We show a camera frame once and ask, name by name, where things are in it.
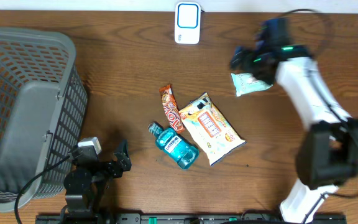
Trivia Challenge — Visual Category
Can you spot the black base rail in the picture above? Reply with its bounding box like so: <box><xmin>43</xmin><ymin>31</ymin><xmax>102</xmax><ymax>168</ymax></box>
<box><xmin>35</xmin><ymin>212</ymin><xmax>347</xmax><ymax>224</ymax></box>

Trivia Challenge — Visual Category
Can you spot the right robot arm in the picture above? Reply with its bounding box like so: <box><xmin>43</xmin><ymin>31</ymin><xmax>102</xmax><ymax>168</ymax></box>
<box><xmin>230</xmin><ymin>17</ymin><xmax>358</xmax><ymax>223</ymax></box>

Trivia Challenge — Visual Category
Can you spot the blue Listerine mouthwash bottle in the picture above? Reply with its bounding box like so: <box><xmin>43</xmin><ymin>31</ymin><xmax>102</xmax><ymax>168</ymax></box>
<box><xmin>148</xmin><ymin>122</ymin><xmax>199</xmax><ymax>170</ymax></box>

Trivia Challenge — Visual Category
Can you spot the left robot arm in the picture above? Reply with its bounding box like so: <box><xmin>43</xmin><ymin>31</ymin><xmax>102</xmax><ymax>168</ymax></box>
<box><xmin>60</xmin><ymin>137</ymin><xmax>132</xmax><ymax>223</ymax></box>

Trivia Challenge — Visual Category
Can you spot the wet wipes packet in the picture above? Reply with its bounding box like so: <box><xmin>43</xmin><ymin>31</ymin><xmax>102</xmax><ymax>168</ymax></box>
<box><xmin>179</xmin><ymin>92</ymin><xmax>247</xmax><ymax>166</ymax></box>

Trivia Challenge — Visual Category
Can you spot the orange Top snack bar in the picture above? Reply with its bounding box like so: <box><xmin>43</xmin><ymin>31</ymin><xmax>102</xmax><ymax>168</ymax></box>
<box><xmin>159</xmin><ymin>84</ymin><xmax>185</xmax><ymax>134</ymax></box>

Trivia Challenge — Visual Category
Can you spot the grey plastic shopping basket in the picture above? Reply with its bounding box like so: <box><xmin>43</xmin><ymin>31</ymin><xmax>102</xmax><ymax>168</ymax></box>
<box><xmin>0</xmin><ymin>27</ymin><xmax>88</xmax><ymax>212</ymax></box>

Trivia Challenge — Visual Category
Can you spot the light blue wipes packet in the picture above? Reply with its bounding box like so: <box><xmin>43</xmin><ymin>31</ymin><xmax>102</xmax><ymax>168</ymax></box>
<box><xmin>231</xmin><ymin>73</ymin><xmax>272</xmax><ymax>97</ymax></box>

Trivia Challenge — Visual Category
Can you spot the white barcode scanner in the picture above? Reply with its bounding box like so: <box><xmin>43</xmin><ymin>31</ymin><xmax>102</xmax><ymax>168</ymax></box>
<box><xmin>174</xmin><ymin>2</ymin><xmax>201</xmax><ymax>45</ymax></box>

